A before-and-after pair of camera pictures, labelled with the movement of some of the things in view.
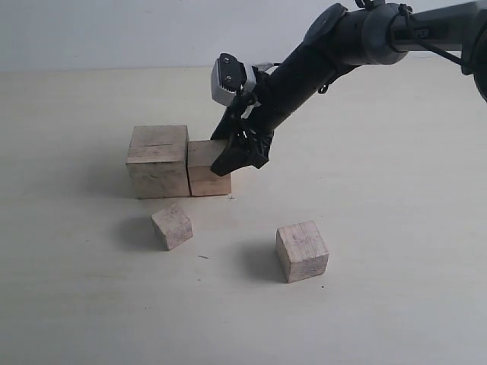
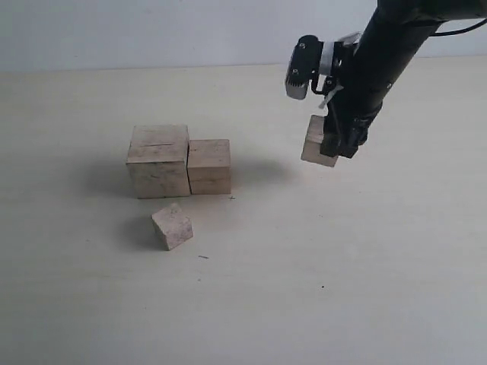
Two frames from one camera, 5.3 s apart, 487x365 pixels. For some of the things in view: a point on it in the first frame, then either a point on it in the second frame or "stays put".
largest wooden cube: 157,159 stays put
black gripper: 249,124 → 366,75
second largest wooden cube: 204,181 stays put
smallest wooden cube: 172,226 stays put
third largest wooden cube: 303,251 → 311,152
